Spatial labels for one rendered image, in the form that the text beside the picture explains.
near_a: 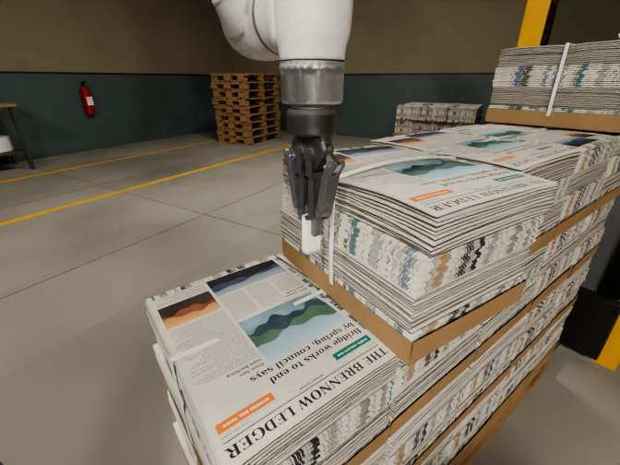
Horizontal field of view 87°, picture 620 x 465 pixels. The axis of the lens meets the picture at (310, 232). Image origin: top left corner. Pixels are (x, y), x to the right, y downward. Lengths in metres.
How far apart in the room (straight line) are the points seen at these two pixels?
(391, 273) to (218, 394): 0.28
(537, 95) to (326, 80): 0.93
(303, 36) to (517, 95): 0.96
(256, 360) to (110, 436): 1.14
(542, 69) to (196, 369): 1.22
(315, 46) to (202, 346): 0.45
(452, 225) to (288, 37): 0.31
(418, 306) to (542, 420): 1.31
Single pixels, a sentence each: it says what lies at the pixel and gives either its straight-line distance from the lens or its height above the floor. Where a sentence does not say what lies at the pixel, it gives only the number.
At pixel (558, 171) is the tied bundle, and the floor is 1.03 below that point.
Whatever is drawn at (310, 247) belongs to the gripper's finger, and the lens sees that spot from 0.56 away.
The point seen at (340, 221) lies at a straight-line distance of 0.53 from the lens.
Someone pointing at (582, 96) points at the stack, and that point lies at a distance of 1.27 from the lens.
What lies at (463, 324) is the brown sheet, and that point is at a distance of 0.57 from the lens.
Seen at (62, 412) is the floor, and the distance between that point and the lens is 1.78.
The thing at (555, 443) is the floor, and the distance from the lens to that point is 1.68.
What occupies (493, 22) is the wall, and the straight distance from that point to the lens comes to 7.31.
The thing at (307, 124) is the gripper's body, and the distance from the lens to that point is 0.48.
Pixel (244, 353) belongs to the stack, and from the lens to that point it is 0.53.
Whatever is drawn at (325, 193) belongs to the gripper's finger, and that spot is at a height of 1.04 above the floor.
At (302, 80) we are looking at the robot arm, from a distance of 0.47.
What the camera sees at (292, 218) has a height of 0.95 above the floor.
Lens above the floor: 1.20
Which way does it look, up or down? 25 degrees down
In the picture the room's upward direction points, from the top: straight up
